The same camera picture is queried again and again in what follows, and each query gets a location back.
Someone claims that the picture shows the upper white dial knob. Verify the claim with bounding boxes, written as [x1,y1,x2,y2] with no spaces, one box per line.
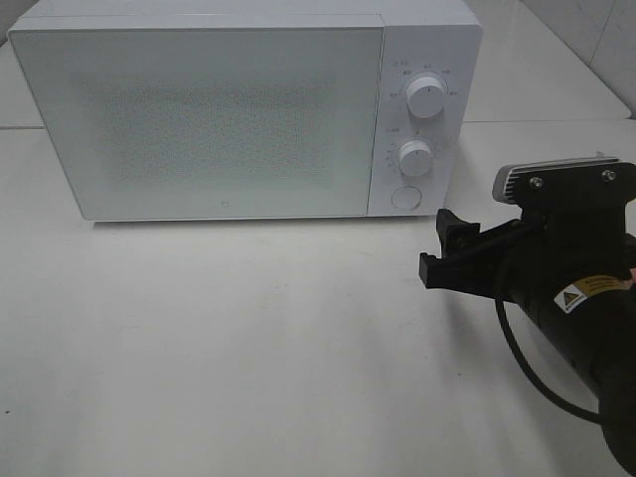
[404,73,447,119]

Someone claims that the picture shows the lower white dial knob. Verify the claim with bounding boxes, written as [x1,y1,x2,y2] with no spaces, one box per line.
[397,140,434,177]

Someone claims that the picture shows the white microwave oven body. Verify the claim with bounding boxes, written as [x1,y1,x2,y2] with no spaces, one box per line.
[8,1,483,221]

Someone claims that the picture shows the white microwave door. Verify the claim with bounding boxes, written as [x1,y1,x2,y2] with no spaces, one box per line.
[12,28,383,222]

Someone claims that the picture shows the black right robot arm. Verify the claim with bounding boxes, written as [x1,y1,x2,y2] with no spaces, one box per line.
[419,208,635,475]

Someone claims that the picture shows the white dial knob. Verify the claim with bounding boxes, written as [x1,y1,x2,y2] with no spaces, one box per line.
[397,140,434,177]
[404,73,447,119]

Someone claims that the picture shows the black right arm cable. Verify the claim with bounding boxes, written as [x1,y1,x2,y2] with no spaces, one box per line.
[494,247,605,423]

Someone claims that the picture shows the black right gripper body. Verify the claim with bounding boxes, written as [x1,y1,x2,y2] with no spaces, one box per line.
[449,211,572,302]

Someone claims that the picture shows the round white door button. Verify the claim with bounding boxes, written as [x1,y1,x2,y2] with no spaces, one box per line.
[392,186,421,211]

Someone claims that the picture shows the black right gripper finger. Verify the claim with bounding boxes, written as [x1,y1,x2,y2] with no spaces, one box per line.
[418,252,460,289]
[435,209,481,248]

